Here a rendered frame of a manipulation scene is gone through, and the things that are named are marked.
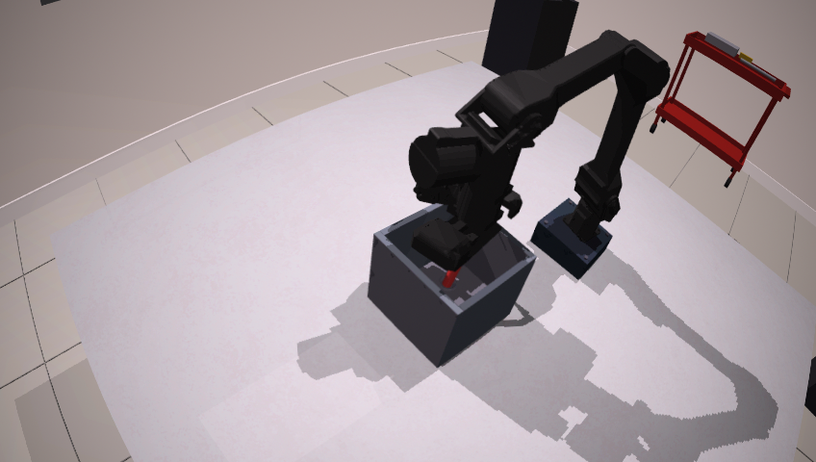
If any red peg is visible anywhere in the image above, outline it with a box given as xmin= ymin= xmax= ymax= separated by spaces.
xmin=443 ymin=267 xmax=461 ymax=288

